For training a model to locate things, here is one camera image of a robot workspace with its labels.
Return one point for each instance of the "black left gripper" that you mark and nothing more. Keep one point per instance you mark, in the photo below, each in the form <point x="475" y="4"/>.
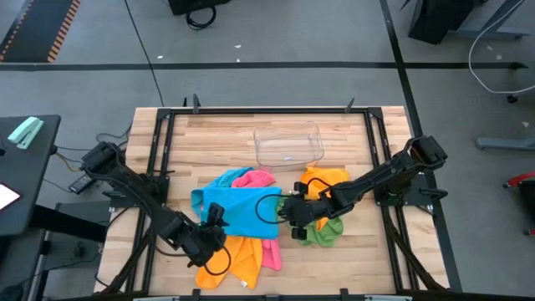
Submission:
<point x="200" y="246"/>

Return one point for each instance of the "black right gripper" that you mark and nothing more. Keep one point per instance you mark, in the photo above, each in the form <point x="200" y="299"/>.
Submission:
<point x="309" y="209"/>

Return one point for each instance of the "orange microfiber towel with label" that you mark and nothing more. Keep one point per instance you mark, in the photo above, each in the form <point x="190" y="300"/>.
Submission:
<point x="246" y="259"/>

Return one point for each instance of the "blue microfiber towel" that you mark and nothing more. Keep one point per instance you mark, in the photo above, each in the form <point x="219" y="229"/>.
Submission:
<point x="242" y="209"/>

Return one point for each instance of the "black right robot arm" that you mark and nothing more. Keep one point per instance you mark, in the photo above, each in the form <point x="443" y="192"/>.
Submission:
<point x="376" y="180"/>

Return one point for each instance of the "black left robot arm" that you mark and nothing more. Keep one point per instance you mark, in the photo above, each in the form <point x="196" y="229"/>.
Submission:
<point x="150" y="205"/>

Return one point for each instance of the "pink microfiber towel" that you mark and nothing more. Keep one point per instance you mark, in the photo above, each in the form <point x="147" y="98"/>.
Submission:
<point x="253" y="180"/>

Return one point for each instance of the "large green microfiber towel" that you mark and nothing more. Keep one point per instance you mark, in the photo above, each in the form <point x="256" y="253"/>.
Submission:
<point x="326" y="236"/>

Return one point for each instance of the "clear plastic bin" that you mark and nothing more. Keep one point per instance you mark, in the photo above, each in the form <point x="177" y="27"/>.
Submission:
<point x="288" y="146"/>

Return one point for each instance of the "white light bar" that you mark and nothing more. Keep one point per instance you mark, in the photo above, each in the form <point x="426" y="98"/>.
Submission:
<point x="156" y="298"/>
<point x="388" y="298"/>

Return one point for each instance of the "black power brick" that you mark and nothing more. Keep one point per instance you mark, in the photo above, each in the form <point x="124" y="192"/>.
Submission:
<point x="80" y="184"/>

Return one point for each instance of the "black equipment stand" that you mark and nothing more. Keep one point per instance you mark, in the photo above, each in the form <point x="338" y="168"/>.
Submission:
<point x="71" y="221"/>

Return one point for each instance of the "black side desk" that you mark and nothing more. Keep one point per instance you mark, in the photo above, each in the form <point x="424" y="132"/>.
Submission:
<point x="25" y="175"/>

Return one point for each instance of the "mint green stapler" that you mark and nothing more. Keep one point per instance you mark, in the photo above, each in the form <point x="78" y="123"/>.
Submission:
<point x="25" y="131"/>

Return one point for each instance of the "black equipment box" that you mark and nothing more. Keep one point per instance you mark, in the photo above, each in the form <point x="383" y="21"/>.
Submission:
<point x="188" y="5"/>

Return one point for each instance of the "grey metal desk foot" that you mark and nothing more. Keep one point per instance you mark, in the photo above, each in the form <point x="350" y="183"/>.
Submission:
<point x="505" y="143"/>

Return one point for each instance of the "red chair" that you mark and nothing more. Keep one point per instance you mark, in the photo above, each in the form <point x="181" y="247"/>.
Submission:
<point x="520" y="179"/>

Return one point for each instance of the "black equipment cabinet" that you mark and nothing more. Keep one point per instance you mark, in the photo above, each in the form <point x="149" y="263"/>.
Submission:
<point x="434" y="21"/>

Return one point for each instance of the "orange-striped black floor mat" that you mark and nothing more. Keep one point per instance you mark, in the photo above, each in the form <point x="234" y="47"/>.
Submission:
<point x="37" y="29"/>

